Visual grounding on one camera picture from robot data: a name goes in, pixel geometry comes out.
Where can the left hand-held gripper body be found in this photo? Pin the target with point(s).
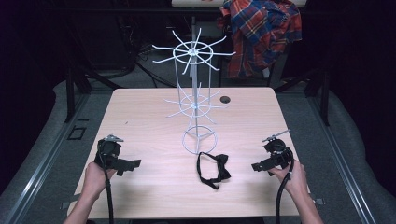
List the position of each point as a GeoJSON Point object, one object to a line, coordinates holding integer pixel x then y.
{"type": "Point", "coordinates": [109, 152]}

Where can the person's left hand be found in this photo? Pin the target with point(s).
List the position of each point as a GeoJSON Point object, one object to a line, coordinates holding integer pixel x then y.
{"type": "Point", "coordinates": [95, 180]}

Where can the black metal stand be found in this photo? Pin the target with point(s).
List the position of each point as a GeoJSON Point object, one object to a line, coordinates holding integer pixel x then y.
{"type": "Point", "coordinates": [81, 81]}
{"type": "Point", "coordinates": [314, 90]}

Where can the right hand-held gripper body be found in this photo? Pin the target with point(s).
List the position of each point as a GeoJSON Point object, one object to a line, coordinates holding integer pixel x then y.
{"type": "Point", "coordinates": [277, 152]}

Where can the person's right hand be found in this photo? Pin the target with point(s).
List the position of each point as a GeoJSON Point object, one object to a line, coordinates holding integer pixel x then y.
{"type": "Point", "coordinates": [293, 179]}

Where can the chair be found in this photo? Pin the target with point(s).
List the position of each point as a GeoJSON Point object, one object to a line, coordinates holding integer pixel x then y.
{"type": "Point", "coordinates": [249, 71]}

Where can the plaid shirt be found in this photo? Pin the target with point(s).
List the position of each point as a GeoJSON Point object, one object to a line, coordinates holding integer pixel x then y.
{"type": "Point", "coordinates": [260, 34]}

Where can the black bow tie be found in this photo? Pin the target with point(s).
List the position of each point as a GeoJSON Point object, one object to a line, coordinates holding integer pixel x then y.
{"type": "Point", "coordinates": [214, 169]}

